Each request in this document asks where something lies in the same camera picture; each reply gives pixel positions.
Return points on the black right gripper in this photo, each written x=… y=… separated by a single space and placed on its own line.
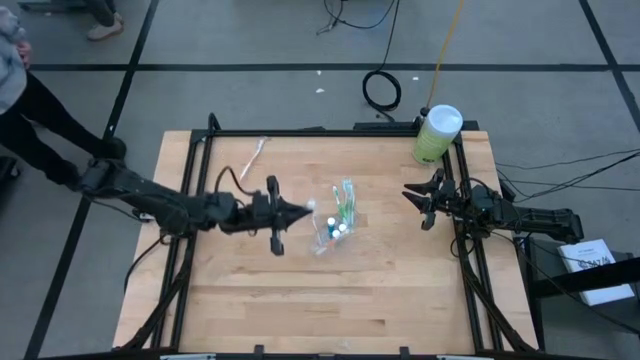
x=445 y=200

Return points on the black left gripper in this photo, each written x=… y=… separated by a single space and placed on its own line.
x=260 y=217

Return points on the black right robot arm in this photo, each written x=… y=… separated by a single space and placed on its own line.
x=540 y=222

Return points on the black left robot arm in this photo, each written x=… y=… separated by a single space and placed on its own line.
x=150 y=200

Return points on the clear plastic bag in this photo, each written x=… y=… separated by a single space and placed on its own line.
x=316 y=242

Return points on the green disinfecting wipes canister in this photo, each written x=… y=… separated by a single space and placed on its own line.
x=435 y=137

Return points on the black flat box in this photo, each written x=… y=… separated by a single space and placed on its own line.
x=385 y=126

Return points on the white plastic strip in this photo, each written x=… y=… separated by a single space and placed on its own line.
x=462 y=357
x=187 y=357

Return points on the white printed box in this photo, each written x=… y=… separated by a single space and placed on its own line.
x=582 y=250

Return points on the black metal stand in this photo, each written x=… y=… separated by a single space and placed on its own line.
x=575 y=282

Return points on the person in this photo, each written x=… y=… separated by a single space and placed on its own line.
x=30 y=115
x=105 y=30

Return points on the black chair base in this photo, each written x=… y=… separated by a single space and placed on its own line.
x=6 y=170

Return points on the grey metal base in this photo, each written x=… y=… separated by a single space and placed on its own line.
x=50 y=4

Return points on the black aluminium table frame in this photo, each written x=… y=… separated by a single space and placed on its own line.
x=325 y=133

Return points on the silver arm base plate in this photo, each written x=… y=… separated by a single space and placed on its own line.
x=143 y=217

